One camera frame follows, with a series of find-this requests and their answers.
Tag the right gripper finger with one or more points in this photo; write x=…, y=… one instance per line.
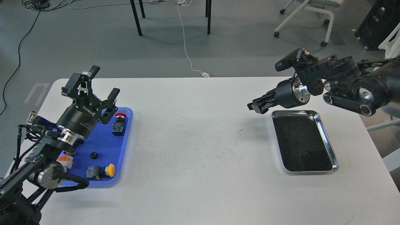
x=262, y=106
x=270, y=95

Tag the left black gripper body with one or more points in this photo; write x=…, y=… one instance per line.
x=80, y=117

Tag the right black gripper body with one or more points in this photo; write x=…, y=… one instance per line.
x=291, y=93

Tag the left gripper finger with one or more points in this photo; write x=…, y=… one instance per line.
x=107, y=108
x=79, y=89

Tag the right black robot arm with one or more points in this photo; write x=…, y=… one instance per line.
x=361, y=87

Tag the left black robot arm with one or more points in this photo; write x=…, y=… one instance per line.
x=35, y=174

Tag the red emergency stop button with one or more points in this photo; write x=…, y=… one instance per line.
x=118, y=127

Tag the blue plastic tray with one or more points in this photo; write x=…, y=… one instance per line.
x=110, y=150

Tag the silver metal tray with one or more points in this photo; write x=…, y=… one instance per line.
x=303, y=142

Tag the white office chair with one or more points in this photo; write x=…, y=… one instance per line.
x=307, y=14

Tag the black table leg left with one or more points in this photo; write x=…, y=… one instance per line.
x=136, y=17

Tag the black table leg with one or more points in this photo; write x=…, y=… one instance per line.
x=208, y=8
x=136, y=17

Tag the black table leg right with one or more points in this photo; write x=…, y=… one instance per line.
x=208, y=8

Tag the white chair at right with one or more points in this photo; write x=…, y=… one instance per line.
x=391, y=46

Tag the black cabinet on casters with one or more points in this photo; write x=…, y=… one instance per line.
x=381, y=20

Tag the green button orange switch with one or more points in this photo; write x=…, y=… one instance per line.
x=66, y=161

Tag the yellow push button switch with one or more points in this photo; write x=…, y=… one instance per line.
x=98, y=172

